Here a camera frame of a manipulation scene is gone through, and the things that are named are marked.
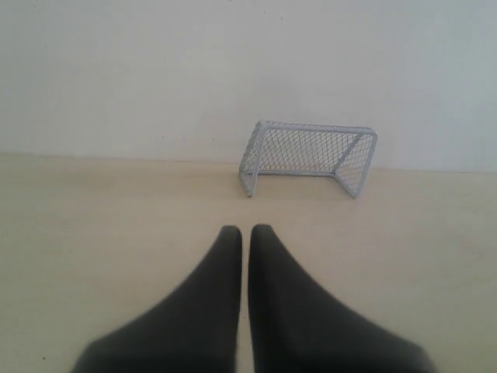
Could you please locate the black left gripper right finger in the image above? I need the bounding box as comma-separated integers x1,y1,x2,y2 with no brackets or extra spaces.
248,224,437,372

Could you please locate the white miniature soccer goal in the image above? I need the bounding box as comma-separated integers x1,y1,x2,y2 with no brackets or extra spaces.
238,120,377,198

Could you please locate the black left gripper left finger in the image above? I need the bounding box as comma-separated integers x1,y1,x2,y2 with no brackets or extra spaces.
72,225,242,372

